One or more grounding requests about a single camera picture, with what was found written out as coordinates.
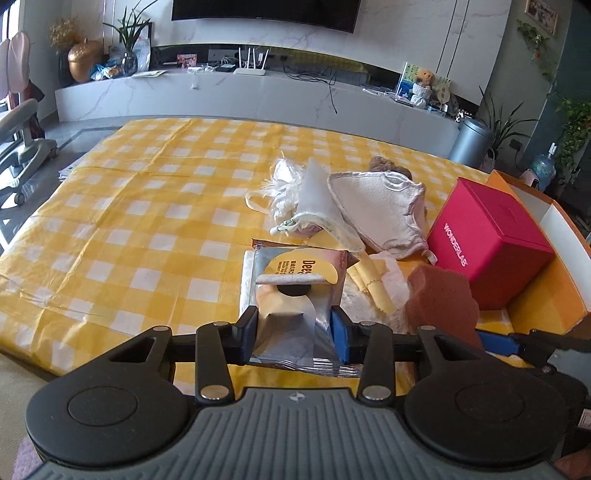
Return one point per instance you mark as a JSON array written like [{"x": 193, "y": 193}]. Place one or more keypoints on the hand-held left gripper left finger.
[{"x": 249, "y": 333}]

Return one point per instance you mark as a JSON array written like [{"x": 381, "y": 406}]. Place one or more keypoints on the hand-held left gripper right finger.
[{"x": 340, "y": 337}]

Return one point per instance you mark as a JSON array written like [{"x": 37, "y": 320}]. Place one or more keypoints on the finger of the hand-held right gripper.
[{"x": 496, "y": 342}]

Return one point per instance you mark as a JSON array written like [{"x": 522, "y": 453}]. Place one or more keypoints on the orange cardboard box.
[{"x": 540, "y": 304}]

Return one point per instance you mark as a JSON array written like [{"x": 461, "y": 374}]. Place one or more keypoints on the yellow cleaning cloth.
[{"x": 375, "y": 282}]

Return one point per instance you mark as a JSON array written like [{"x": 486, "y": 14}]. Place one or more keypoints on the brown sponge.
[{"x": 438, "y": 300}]

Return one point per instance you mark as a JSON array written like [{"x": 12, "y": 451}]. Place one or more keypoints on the silver snack packet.
[{"x": 300, "y": 272}]

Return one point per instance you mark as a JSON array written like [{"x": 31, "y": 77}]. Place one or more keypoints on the red box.
[{"x": 489, "y": 230}]

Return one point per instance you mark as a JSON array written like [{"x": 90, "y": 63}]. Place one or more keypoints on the white face mask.
[{"x": 378, "y": 207}]

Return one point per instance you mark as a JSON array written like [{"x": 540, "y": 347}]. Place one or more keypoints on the clear bag of white stuffing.
[{"x": 282, "y": 184}]

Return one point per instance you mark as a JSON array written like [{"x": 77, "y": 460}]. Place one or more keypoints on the white bubble wrap bag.
[{"x": 318, "y": 184}]

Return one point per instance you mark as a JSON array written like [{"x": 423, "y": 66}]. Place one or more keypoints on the yellow checked tablecloth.
[{"x": 138, "y": 207}]

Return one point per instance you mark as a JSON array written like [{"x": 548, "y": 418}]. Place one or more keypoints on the brown plush toy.
[{"x": 383, "y": 164}]

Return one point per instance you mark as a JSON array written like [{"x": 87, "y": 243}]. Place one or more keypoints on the water bottle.
[{"x": 543, "y": 168}]

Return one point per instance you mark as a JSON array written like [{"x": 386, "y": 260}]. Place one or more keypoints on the grey trash can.
[{"x": 470, "y": 143}]

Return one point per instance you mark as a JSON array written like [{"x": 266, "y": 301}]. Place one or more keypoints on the potted green plant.
[{"x": 501, "y": 124}]

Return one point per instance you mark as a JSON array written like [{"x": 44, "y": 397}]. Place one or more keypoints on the leafy green plant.
[{"x": 577, "y": 129}]

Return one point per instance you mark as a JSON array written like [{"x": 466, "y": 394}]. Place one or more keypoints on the white marble tv console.
[{"x": 231, "y": 99}]

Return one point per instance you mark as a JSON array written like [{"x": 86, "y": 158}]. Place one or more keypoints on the purple fuzzy garment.
[{"x": 21, "y": 459}]

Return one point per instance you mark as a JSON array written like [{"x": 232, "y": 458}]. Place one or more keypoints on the small teddy bear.
[{"x": 422, "y": 87}]

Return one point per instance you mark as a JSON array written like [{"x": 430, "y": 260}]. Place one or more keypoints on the white router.
[{"x": 250, "y": 69}]

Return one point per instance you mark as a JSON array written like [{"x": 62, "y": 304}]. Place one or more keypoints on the small black device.
[{"x": 226, "y": 68}]

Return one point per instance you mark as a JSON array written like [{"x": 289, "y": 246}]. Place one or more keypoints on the sheet of paper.
[{"x": 147, "y": 74}]

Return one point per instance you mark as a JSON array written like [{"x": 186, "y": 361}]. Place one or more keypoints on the pink photo card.
[{"x": 187, "y": 61}]

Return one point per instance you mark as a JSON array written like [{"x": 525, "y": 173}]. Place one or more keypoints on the snack bag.
[{"x": 108, "y": 70}]

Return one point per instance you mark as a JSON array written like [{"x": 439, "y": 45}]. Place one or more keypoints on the hanging ivy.
[{"x": 538, "y": 44}]

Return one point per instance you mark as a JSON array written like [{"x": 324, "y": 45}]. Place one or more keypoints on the green plant in vase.
[{"x": 129, "y": 46}]

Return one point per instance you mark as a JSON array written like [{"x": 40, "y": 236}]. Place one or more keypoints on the pink ergonomic chair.
[{"x": 21, "y": 120}]

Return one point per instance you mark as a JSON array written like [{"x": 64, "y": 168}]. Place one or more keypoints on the golden gourd ornament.
[{"x": 84, "y": 60}]

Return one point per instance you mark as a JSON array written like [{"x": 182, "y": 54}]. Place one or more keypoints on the black television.
[{"x": 263, "y": 11}]

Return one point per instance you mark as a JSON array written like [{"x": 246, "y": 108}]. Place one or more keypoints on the dried flower bunch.
[{"x": 63, "y": 33}]

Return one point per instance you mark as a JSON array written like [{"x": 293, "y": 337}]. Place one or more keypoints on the framed wall picture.
[{"x": 544, "y": 11}]

